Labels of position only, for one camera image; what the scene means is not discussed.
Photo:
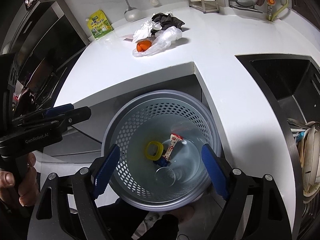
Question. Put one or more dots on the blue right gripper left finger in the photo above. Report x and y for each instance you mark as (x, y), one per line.
(105, 169)

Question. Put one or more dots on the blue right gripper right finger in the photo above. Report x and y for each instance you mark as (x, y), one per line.
(215, 169)

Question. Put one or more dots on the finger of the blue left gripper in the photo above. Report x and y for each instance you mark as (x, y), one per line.
(55, 111)

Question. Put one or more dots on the orange peel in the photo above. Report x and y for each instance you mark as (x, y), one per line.
(143, 45)

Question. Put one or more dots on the white paper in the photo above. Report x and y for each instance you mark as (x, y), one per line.
(147, 31)

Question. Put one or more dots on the clear plastic bag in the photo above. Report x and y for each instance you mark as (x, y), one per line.
(162, 42)

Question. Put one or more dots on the dark grey cloth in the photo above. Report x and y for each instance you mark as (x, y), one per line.
(167, 20)

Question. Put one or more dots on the grey perforated trash bin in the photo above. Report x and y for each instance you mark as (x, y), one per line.
(142, 129)

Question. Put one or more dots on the steel kitchen sink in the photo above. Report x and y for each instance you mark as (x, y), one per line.
(291, 86)

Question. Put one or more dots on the person's left hand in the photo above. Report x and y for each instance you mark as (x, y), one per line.
(19, 191)

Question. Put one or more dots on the clear plastic cup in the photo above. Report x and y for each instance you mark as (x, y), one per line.
(165, 176)

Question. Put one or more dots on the red white wrapper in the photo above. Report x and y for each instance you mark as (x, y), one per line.
(174, 139)

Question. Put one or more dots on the black stove hob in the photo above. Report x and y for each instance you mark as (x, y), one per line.
(45, 51)

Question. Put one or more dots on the dirty dishes in sink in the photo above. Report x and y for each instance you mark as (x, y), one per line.
(307, 142)

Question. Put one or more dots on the phone on left gripper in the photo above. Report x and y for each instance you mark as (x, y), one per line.
(29, 4)

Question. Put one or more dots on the steel ladle spatula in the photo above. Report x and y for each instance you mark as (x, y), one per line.
(131, 14)

